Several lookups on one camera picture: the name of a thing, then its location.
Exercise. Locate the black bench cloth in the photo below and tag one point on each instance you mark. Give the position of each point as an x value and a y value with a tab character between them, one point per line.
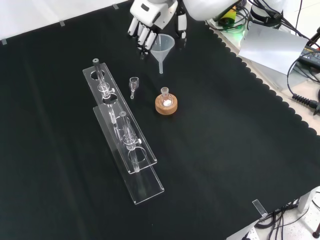
200	150

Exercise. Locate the pale grey board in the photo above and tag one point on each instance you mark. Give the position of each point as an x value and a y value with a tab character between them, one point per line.
272	47

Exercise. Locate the yellow stop button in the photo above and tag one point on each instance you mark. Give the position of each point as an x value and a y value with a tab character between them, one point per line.
228	16

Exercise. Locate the black power adapter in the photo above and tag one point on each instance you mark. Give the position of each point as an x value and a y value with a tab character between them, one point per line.
310	56

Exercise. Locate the white power strip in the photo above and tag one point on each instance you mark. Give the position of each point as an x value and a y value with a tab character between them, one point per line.
250	235

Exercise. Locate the clear acrylic funnel stand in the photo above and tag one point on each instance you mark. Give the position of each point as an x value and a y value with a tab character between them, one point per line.
117	120

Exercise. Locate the grey tape strip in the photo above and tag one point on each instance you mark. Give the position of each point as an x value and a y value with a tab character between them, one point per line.
115	6
4	41
259	208
62	23

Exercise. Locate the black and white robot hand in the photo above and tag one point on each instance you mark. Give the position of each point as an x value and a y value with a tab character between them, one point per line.
150	12

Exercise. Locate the small round-bottom glass flask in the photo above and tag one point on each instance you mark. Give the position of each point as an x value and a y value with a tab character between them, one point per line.
166	100

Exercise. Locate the translucent plastic funnel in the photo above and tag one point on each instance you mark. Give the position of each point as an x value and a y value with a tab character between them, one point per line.
162	45

